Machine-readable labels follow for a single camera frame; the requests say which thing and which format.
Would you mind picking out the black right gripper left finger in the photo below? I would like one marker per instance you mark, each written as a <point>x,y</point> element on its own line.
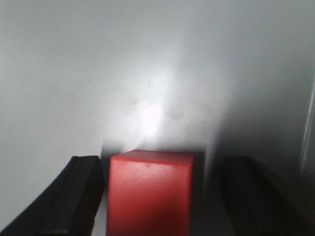
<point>68,206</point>

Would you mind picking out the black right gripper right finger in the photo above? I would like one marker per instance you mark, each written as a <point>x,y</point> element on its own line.
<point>255,206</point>

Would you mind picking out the red cube block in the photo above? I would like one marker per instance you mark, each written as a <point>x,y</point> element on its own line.
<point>149,194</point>

